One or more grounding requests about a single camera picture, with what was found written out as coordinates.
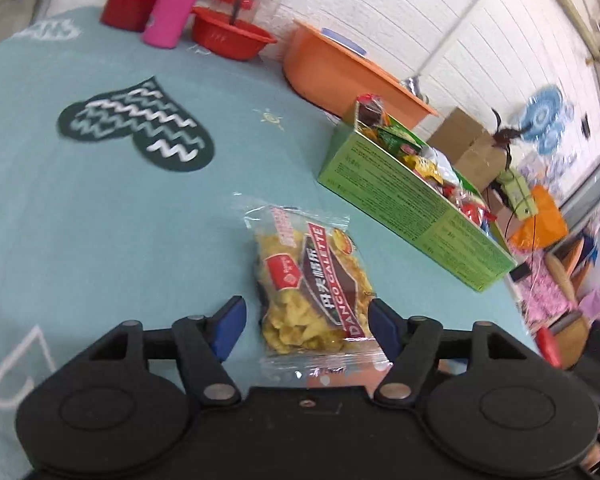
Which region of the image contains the green and white file box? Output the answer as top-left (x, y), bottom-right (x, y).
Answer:
top-left (497, 167), bottom-right (538, 219)

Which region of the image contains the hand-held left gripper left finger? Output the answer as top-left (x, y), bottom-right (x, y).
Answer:
top-left (80, 296), bottom-right (248, 408)

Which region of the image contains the white wall conduit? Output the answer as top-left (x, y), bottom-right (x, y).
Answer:
top-left (420, 0), bottom-right (513, 77)

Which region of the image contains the red plastic object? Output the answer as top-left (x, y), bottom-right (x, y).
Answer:
top-left (535, 327), bottom-right (564, 369)

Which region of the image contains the small brown cardboard box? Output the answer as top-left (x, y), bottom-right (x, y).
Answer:
top-left (485, 190), bottom-right (523, 239)

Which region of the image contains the clear yellow chips packet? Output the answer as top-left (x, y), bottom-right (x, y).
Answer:
top-left (232, 192), bottom-right (396, 391)

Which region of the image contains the blue mandala wall decoration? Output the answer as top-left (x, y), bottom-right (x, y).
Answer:
top-left (537, 115), bottom-right (575, 157)
top-left (520, 85), bottom-right (565, 136)

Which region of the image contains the beige wall pipe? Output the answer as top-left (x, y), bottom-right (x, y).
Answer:
top-left (530, 0), bottom-right (600, 61)

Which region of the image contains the red plastic basket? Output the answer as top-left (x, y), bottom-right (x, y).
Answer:
top-left (191, 6), bottom-right (278, 61)

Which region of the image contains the orange plastic basin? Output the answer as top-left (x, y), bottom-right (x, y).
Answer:
top-left (282, 21), bottom-right (438, 123)

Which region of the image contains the blue-lid container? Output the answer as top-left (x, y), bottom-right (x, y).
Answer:
top-left (320, 27), bottom-right (368, 57)

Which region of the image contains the green cardboard box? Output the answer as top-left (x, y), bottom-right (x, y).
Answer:
top-left (316, 100), bottom-right (518, 293)

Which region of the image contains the dark purple plant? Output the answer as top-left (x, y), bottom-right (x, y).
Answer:
top-left (490, 107), bottom-right (529, 171)

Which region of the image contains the pink floral mat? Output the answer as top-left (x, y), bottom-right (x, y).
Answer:
top-left (510, 240), bottom-right (581, 332)

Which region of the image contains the pink thermos bottle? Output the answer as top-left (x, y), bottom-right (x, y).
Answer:
top-left (142, 0), bottom-right (208, 50)

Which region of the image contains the steel bowl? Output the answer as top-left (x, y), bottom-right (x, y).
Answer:
top-left (400, 75), bottom-right (429, 104)

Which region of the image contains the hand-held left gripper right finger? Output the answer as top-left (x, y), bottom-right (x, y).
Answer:
top-left (370, 298), bottom-right (543, 407)

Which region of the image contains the orange plastic bag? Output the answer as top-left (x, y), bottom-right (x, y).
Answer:
top-left (510, 185), bottom-right (570, 252)

